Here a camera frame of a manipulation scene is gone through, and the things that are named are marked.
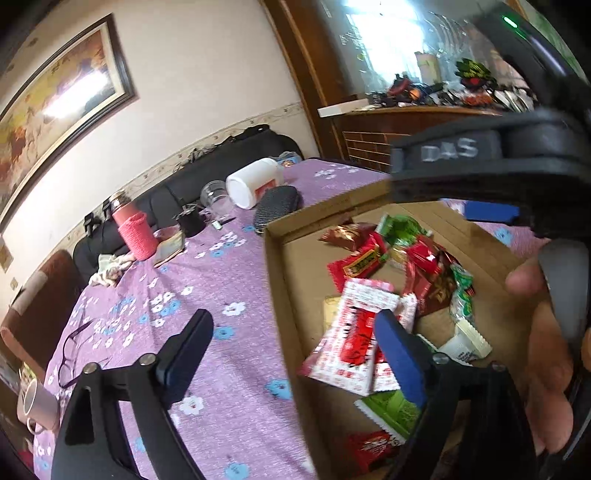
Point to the cardboard box tray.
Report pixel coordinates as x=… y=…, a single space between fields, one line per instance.
x=295 y=277

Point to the crumpled white cloth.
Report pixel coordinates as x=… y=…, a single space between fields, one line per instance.
x=111 y=272

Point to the grey cloth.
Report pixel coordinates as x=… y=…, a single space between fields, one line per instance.
x=201 y=153

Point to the clear plastic cup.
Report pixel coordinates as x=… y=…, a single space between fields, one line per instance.
x=216 y=198

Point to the white mug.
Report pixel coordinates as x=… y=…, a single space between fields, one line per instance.
x=39 y=408

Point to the pink thermos bottle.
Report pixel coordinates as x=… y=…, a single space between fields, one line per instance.
x=136 y=230

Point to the yellow biscuit packet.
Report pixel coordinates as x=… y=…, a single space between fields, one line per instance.
x=332 y=314

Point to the black eyeglasses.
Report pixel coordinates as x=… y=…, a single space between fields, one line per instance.
x=69 y=350

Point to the pile of snack packets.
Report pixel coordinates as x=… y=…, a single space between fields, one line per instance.
x=425 y=258

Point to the black glasses case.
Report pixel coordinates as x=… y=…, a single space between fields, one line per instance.
x=277 y=210

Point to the black bag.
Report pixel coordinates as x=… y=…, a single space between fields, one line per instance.
x=251 y=132

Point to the brown armchair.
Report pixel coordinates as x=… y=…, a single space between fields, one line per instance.
x=41 y=300

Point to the black sofa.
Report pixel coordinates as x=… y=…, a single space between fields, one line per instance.
x=184 y=189

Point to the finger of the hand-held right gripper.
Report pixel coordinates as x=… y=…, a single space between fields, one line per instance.
x=489 y=212

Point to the white red printed snack packet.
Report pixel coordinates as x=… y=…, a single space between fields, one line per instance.
x=355 y=332

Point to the small black pouch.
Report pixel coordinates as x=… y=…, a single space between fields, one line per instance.
x=191 y=224

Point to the red yellow-label snack packet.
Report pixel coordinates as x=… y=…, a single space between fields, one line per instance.
x=358 y=265

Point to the heap of assorted small items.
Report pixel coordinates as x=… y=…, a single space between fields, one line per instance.
x=415 y=94

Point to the white plastic jar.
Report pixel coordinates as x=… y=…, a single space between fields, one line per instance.
x=254 y=182

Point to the flat white box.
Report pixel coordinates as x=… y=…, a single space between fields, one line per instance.
x=341 y=109

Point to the red foil snack bag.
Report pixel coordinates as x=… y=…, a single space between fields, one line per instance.
x=346 y=236

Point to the small black device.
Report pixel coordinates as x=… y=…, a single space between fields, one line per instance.
x=92 y=225
x=107 y=207

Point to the clear bag with snack packet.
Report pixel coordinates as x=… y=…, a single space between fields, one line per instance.
x=290 y=160

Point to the white carton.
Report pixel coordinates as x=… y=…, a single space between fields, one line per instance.
x=427 y=67

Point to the framed wall painting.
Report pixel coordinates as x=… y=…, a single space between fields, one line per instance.
x=55 y=101

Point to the purple floral tablecloth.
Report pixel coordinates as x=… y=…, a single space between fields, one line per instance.
x=221 y=300

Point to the small fabric pouch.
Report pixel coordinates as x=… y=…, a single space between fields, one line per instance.
x=168 y=247

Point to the green leafy ornament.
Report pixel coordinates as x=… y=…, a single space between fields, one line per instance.
x=473 y=74

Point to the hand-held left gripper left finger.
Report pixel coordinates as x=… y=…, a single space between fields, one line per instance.
x=178 y=364

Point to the small gold wall plaque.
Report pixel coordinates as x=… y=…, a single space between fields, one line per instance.
x=4 y=256

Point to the person's right hand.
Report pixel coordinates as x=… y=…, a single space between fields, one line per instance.
x=545 y=369

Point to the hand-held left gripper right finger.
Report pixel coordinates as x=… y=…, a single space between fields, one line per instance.
x=399 y=360

